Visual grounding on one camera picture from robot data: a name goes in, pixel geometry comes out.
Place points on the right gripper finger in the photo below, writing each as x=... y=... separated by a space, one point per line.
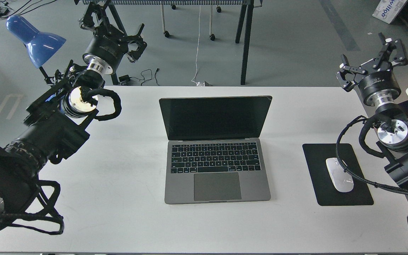
x=349 y=76
x=391 y=55

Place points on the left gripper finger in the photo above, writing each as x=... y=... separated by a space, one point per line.
x=134 y=54
x=94 y=16

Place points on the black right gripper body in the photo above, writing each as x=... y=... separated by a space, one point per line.
x=377 y=84

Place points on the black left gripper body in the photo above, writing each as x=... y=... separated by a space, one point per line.
x=106 y=46

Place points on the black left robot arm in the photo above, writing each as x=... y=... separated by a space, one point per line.
x=57 y=121

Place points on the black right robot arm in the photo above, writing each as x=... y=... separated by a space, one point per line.
x=385 y=134

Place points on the black floor power adapter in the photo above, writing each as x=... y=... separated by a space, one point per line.
x=146 y=76

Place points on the white cardboard box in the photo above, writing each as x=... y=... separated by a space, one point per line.
x=388 y=10

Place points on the blue desk lamp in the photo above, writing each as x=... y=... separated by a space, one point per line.
x=41 y=46

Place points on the black mouse pad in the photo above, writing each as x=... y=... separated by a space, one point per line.
x=318 y=156

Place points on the white computer mouse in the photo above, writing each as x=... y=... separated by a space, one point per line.
x=341 y=180

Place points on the black table leg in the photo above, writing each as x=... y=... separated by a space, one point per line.
x=245 y=21

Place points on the grey open laptop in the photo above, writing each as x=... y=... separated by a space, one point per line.
x=214 y=151

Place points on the rolling cart frame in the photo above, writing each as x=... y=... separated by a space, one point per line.
x=180 y=18

